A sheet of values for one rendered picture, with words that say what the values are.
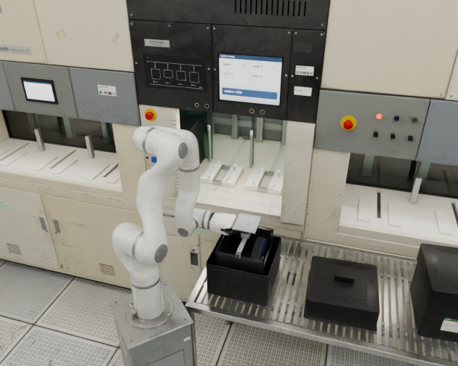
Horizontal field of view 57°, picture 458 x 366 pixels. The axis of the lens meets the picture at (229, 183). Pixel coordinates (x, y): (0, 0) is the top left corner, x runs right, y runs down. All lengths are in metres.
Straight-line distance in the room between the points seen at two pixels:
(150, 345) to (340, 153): 1.16
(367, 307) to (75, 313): 1.93
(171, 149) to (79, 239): 1.58
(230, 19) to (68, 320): 2.10
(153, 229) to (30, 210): 1.58
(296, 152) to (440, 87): 0.64
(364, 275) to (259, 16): 1.19
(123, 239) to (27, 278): 1.87
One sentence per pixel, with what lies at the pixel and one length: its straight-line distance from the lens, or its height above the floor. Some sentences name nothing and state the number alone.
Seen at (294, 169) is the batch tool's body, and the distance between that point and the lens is 2.01.
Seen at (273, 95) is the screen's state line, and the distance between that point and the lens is 1.94.
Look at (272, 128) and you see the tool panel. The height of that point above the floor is 0.96.
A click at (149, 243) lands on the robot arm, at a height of 1.18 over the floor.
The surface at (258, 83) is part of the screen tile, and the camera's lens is 1.94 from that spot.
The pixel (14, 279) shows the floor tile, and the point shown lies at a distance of 3.47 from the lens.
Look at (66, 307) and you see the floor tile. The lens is 3.12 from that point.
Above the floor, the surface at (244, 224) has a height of 1.08.
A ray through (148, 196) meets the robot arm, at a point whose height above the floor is 1.32.
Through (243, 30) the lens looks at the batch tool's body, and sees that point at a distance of 1.90.
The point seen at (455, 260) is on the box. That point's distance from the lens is 1.94.
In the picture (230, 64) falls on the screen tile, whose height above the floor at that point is 1.63.
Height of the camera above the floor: 2.15
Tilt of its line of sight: 31 degrees down
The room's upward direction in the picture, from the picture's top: straight up
